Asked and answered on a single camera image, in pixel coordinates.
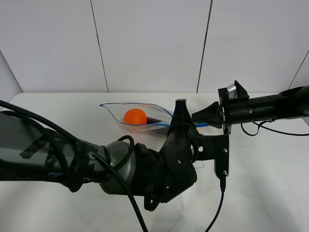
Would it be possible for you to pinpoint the clear zip bag blue zipper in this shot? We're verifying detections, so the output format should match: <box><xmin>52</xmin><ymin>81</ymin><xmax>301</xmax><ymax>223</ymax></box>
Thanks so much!
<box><xmin>99</xmin><ymin>101</ymin><xmax>210</xmax><ymax>133</ymax></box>

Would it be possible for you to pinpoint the purple eggplant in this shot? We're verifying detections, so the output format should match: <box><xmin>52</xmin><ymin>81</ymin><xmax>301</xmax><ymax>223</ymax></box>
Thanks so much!
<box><xmin>146</xmin><ymin>117</ymin><xmax>162</xmax><ymax>124</ymax></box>

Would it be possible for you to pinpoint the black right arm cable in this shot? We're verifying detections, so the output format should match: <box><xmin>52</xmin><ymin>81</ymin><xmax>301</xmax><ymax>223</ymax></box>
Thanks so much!
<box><xmin>240</xmin><ymin>119</ymin><xmax>309</xmax><ymax>136</ymax></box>

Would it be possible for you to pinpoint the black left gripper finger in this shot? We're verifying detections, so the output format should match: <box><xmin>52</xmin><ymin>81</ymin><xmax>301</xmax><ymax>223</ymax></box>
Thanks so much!
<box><xmin>170</xmin><ymin>99</ymin><xmax>193</xmax><ymax>127</ymax></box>

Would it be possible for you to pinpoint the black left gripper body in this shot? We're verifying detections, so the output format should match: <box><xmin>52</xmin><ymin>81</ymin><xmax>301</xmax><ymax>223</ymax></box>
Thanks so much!
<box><xmin>145</xmin><ymin>124</ymin><xmax>197</xmax><ymax>203</ymax></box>

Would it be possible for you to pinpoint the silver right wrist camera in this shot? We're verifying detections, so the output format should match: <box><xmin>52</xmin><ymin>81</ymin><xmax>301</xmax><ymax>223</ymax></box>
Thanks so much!
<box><xmin>226</xmin><ymin>84</ymin><xmax>238</xmax><ymax>99</ymax></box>

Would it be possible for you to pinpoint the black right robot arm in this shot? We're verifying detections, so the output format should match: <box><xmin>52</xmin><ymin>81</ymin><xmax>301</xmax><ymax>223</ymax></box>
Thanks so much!
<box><xmin>192</xmin><ymin>81</ymin><xmax>309</xmax><ymax>134</ymax></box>

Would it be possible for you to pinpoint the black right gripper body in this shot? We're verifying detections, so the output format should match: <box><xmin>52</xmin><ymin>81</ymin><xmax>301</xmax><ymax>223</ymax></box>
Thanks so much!
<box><xmin>218</xmin><ymin>80</ymin><xmax>249</xmax><ymax>134</ymax></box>

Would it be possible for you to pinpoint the orange fruit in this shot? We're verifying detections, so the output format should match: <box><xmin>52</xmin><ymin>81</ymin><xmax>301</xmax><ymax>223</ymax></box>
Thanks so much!
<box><xmin>124</xmin><ymin>108</ymin><xmax>147</xmax><ymax>125</ymax></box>

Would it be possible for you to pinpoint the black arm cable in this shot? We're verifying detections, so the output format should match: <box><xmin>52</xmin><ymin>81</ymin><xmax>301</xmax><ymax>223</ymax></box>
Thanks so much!
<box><xmin>240</xmin><ymin>119</ymin><xmax>309</xmax><ymax>136</ymax></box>
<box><xmin>0</xmin><ymin>100</ymin><xmax>227</xmax><ymax>232</ymax></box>

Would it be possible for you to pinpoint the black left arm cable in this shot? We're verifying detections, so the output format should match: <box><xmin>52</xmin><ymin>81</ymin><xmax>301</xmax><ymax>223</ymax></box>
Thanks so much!
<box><xmin>0</xmin><ymin>100</ymin><xmax>227</xmax><ymax>232</ymax></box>

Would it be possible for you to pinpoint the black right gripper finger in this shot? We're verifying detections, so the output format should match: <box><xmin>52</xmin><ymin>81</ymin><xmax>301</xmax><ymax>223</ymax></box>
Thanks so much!
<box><xmin>192</xmin><ymin>101</ymin><xmax>221</xmax><ymax>129</ymax></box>

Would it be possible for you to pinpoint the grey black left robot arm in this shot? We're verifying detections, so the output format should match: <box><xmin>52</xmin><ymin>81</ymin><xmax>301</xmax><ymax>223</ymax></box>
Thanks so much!
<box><xmin>0</xmin><ymin>101</ymin><xmax>197</xmax><ymax>203</ymax></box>

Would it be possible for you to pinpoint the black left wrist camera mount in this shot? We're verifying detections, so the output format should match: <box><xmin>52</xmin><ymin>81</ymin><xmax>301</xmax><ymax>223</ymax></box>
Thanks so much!
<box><xmin>193</xmin><ymin>134</ymin><xmax>229</xmax><ymax>179</ymax></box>

